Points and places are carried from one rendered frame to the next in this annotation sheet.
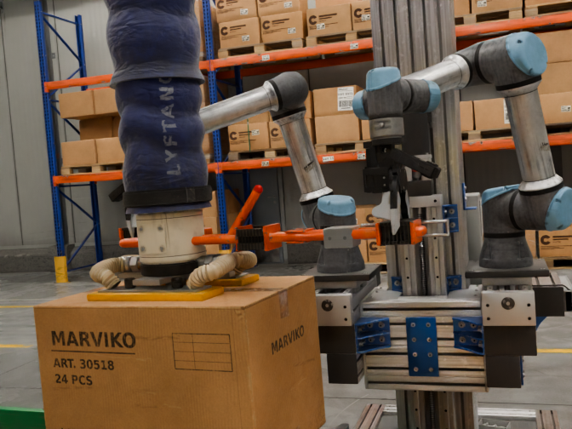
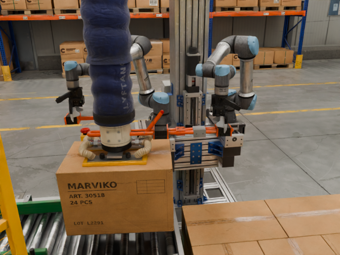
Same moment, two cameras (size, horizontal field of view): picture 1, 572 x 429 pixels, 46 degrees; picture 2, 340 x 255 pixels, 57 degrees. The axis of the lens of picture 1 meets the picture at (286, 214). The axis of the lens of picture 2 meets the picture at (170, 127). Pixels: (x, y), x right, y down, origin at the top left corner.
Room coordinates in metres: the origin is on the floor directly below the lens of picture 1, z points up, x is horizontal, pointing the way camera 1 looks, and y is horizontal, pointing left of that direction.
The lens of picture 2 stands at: (0.14, 0.75, 1.88)
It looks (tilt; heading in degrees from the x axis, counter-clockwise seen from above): 22 degrees down; 333
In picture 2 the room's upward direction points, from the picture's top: 1 degrees counter-clockwise
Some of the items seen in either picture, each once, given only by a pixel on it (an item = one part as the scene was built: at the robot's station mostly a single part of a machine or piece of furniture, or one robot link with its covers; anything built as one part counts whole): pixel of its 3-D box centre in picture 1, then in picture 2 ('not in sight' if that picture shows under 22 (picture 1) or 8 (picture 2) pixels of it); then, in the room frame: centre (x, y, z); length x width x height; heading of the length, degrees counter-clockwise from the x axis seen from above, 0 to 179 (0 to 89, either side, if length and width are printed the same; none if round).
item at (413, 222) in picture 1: (398, 231); (223, 130); (1.47, -0.24, 1.20); 0.08 x 0.07 x 0.05; 65
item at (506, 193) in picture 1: (505, 208); (228, 98); (1.95, -0.63, 1.20); 0.13 x 0.12 x 0.14; 37
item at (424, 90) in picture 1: (409, 97); (224, 72); (1.57, -0.31, 1.50); 0.11 x 0.11 x 0.08; 37
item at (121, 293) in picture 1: (153, 288); (115, 157); (1.64, 0.34, 1.09); 0.34 x 0.10 x 0.05; 65
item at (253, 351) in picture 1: (185, 366); (121, 183); (1.72, 0.29, 0.87); 0.60 x 0.40 x 0.40; 66
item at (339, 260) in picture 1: (340, 254); (161, 118); (2.11, -0.16, 1.09); 0.15 x 0.15 x 0.10
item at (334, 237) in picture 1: (342, 237); (199, 131); (1.53, -0.12, 1.20); 0.07 x 0.07 x 0.04; 65
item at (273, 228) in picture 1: (258, 237); (160, 131); (1.62, 0.07, 1.20); 0.10 x 0.08 x 0.06; 155
